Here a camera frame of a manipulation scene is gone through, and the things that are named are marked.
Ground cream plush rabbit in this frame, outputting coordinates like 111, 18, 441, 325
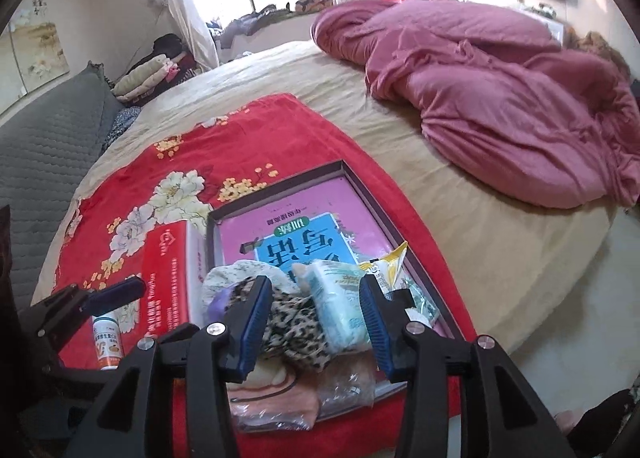
241, 357, 288, 390

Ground white floral scrunchie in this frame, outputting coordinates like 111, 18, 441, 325
200, 259, 300, 321

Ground leopard print scrunchie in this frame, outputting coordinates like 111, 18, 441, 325
226, 276, 334, 373

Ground pink bag with headband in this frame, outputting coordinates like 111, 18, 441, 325
227, 353, 376, 432

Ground light blue tissue pack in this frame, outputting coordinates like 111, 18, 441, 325
292, 260, 370, 355

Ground yellow snack packet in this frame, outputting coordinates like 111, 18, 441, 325
358, 239, 442, 329

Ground white supplement bottle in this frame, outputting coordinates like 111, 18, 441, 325
92, 313, 124, 370

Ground red cardboard box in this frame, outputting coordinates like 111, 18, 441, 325
139, 220, 207, 337

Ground red floral blanket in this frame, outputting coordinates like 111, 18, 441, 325
52, 94, 476, 457

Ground beige bed sheet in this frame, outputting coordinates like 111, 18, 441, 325
29, 40, 618, 354

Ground grey quilted headboard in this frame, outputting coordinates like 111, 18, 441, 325
1, 63, 122, 310

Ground dark tray with pink book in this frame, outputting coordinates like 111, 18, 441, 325
204, 158, 467, 419

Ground blue patterned pillow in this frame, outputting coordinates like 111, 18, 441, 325
101, 106, 142, 153

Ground folded clothes pile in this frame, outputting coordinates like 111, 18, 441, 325
112, 34, 200, 106

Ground pink crumpled duvet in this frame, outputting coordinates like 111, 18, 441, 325
311, 0, 639, 209

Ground white curtain left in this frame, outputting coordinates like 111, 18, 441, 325
166, 0, 219, 70

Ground clothes on window sill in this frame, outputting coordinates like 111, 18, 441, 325
207, 0, 334, 50

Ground brown clothes heap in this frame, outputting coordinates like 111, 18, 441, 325
565, 27, 632, 82

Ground wall painting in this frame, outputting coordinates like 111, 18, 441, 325
0, 0, 70, 112

